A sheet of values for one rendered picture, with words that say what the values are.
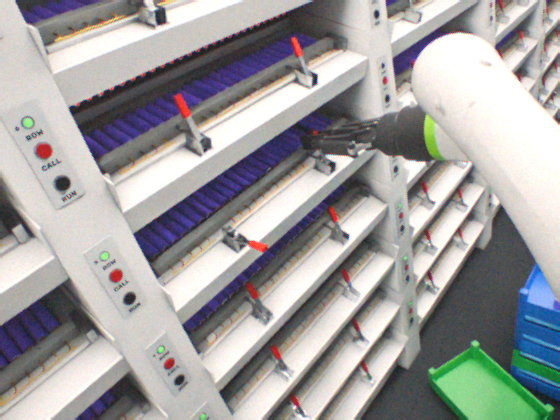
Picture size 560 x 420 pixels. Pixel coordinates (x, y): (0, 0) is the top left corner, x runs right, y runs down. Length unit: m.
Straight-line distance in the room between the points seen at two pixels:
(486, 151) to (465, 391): 1.17
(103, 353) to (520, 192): 0.57
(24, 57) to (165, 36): 0.18
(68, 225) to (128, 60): 0.22
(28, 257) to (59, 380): 0.19
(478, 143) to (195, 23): 0.40
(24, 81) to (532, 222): 0.52
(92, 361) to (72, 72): 0.39
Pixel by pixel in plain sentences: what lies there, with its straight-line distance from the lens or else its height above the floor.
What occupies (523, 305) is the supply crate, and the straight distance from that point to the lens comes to 1.32.
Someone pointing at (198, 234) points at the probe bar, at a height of 0.93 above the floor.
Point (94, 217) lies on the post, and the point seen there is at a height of 1.09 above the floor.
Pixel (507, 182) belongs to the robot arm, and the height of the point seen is 1.08.
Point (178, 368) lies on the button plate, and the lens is 0.73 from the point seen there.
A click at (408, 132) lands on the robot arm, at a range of 0.68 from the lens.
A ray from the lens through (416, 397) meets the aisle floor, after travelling 1.54.
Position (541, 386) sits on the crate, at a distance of 1.56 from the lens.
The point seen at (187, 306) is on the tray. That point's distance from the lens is 0.69.
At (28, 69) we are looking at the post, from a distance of 0.52.
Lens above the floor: 1.31
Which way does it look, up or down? 31 degrees down
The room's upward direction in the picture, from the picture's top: 16 degrees counter-clockwise
